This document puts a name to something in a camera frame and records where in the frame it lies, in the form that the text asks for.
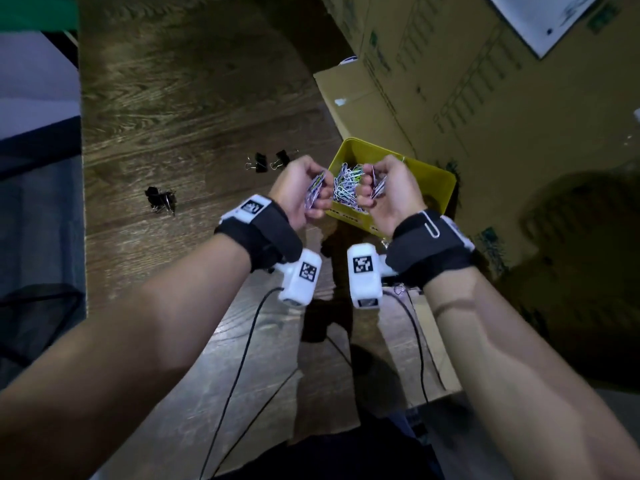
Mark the white furniture with black base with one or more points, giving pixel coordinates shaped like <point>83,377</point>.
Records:
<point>35,79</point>

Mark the black right wristband with markers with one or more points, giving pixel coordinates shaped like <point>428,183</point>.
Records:
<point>430,259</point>

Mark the black wristband with markers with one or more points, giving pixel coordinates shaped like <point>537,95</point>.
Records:
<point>430,259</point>
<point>265,234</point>

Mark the yellow divided bin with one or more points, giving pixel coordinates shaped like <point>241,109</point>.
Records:
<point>435,184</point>

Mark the person's black clothing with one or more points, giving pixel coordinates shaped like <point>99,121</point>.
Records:
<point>340,454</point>

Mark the small black binder clip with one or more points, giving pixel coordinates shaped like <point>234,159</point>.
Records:
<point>151,193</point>
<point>169,199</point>
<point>259,163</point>
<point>281,158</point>

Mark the person's right forearm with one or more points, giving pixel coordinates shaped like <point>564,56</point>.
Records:
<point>525,394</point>

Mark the green cloth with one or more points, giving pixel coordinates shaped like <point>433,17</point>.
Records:
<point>35,9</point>

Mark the black metal stool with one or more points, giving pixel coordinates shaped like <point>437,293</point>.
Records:
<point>35,314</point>

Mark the person's left forearm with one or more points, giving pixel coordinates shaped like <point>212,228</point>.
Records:
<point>125,354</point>

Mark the person's left hand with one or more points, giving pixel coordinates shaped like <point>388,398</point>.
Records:
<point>295,189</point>

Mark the small white round object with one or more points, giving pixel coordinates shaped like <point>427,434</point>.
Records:
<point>348,60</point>

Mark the white paper clip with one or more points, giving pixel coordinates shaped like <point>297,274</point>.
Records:
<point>431,225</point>

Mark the large printed cardboard box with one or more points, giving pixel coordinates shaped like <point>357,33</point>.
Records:
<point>500,119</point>

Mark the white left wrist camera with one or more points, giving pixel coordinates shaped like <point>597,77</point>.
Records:
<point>300,277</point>

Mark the person's right hand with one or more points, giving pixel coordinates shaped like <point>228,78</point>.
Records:
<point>397,194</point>

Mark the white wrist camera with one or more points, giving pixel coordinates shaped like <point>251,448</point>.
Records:
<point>300,277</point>
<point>365,274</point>

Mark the black left wristband with markers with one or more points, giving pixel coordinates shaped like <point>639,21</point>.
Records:
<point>265,234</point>

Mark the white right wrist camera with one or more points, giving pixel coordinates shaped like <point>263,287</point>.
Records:
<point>365,274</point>

